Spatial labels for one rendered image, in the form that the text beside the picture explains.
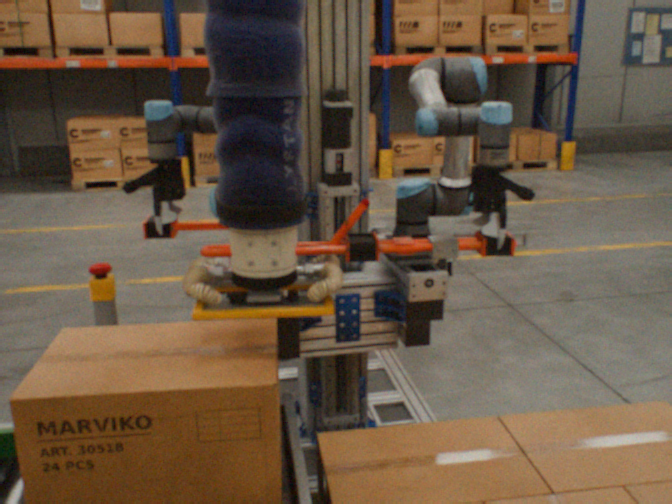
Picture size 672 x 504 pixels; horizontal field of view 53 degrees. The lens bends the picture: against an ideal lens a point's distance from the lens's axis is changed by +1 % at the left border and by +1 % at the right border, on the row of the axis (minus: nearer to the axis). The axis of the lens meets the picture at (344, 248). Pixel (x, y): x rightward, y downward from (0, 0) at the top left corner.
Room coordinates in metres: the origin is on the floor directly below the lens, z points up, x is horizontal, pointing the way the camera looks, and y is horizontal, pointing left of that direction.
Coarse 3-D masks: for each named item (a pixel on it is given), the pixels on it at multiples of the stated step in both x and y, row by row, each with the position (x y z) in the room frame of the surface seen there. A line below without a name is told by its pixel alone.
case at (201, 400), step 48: (96, 336) 1.68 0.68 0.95; (144, 336) 1.67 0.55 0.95; (192, 336) 1.67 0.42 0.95; (240, 336) 1.67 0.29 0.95; (48, 384) 1.41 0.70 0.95; (96, 384) 1.40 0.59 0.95; (144, 384) 1.40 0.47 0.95; (192, 384) 1.40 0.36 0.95; (240, 384) 1.40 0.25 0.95; (48, 432) 1.35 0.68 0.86; (96, 432) 1.36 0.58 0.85; (144, 432) 1.37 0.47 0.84; (192, 432) 1.38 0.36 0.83; (240, 432) 1.39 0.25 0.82; (48, 480) 1.35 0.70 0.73; (96, 480) 1.36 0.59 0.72; (144, 480) 1.37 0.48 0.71; (192, 480) 1.38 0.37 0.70; (240, 480) 1.39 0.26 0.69
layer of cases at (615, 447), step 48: (336, 432) 1.83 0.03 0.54; (384, 432) 1.83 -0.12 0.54; (432, 432) 1.83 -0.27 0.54; (480, 432) 1.83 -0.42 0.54; (528, 432) 1.83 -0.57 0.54; (576, 432) 1.83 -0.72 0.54; (624, 432) 1.83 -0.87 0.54; (336, 480) 1.59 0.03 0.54; (384, 480) 1.59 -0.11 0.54; (432, 480) 1.59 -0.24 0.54; (480, 480) 1.59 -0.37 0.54; (528, 480) 1.59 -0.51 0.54; (576, 480) 1.59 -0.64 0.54; (624, 480) 1.59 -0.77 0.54
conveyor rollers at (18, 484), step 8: (0, 464) 1.68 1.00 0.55; (8, 464) 1.70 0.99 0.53; (288, 464) 1.68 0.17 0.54; (0, 472) 1.65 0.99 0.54; (288, 472) 1.63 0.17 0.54; (0, 480) 1.63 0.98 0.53; (16, 480) 1.61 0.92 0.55; (288, 480) 1.59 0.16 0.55; (16, 488) 1.57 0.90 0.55; (288, 488) 1.55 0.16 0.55; (8, 496) 1.54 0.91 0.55; (16, 496) 1.54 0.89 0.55; (24, 496) 1.55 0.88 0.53; (288, 496) 1.52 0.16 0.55
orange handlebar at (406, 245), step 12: (180, 228) 1.84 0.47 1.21; (192, 228) 1.84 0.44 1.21; (204, 228) 1.84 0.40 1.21; (216, 228) 1.85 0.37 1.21; (228, 228) 1.85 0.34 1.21; (384, 240) 1.66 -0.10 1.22; (396, 240) 1.64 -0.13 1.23; (408, 240) 1.64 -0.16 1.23; (420, 240) 1.66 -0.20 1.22; (468, 240) 1.67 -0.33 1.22; (204, 252) 1.57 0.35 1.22; (216, 252) 1.57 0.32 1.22; (228, 252) 1.57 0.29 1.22; (300, 252) 1.59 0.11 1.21; (312, 252) 1.59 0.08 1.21; (324, 252) 1.59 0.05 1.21; (336, 252) 1.60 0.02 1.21; (396, 252) 1.61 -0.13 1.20; (408, 252) 1.62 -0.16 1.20
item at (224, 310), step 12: (228, 300) 1.52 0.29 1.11; (240, 300) 1.51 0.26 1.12; (288, 300) 1.51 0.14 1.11; (300, 300) 1.52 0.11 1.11; (324, 300) 1.53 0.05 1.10; (204, 312) 1.46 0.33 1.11; (216, 312) 1.46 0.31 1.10; (228, 312) 1.46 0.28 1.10; (240, 312) 1.46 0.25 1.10; (252, 312) 1.46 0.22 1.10; (264, 312) 1.47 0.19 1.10; (276, 312) 1.47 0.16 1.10; (288, 312) 1.47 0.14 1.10; (300, 312) 1.47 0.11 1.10; (312, 312) 1.48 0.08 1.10; (324, 312) 1.48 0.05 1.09
